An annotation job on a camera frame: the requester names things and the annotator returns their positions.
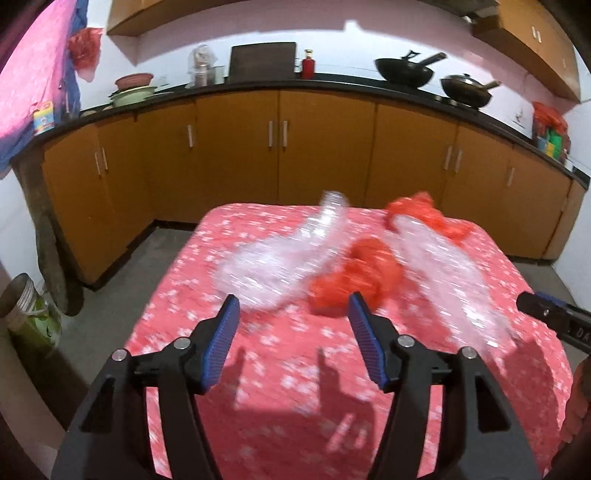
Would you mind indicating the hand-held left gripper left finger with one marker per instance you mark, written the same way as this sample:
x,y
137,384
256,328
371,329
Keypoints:
x,y
224,341

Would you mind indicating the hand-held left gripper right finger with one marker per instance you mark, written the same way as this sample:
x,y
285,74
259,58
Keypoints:
x,y
369,341

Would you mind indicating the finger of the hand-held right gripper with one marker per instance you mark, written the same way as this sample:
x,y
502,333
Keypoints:
x,y
540,305

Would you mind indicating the red plastic bag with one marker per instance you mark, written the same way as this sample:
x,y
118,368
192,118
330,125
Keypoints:
x,y
85,50
360,272
425,212

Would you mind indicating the clear crushed plastic bottle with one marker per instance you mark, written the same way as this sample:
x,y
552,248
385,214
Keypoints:
x,y
443,277
277,263

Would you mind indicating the person's right hand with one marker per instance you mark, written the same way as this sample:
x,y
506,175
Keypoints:
x,y
577,415

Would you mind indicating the red floral tablecloth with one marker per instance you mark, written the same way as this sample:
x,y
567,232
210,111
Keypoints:
x,y
277,383

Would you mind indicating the blue yellow box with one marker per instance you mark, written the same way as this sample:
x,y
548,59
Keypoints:
x,y
545,146

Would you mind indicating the green box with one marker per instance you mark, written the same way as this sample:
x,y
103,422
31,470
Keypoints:
x,y
555,141

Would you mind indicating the red bag over packages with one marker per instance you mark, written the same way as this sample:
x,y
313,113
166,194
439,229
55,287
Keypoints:
x,y
549,117

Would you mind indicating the wooden base cabinets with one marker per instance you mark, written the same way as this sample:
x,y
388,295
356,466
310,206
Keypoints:
x,y
277,152

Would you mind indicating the dark hanging cloth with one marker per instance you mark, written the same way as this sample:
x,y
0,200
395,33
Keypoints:
x,y
51,240

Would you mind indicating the black wok with lid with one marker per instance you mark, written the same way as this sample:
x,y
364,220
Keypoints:
x,y
466,90

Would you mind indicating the black countertop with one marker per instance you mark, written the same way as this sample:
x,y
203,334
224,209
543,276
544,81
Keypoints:
x,y
323,85

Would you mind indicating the red-brown basin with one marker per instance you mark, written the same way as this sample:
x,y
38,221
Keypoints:
x,y
134,82

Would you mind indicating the jar in clear bag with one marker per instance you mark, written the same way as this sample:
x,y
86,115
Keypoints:
x,y
202,67

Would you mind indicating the red bottle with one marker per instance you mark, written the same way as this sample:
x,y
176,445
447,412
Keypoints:
x,y
308,67

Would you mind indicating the dark cutting board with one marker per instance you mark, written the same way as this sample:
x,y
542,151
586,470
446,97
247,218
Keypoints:
x,y
263,62

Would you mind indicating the colourful packet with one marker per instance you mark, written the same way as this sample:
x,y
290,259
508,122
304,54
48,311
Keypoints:
x,y
44,117

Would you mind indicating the hanging red plastic bag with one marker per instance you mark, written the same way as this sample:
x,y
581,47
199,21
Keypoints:
x,y
85,50

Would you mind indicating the pink floral cloth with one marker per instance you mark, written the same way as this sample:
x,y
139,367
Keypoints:
x,y
32,78

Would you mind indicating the wooden wall cabinet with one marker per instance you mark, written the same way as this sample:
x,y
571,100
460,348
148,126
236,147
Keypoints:
x,y
161,14
531,41

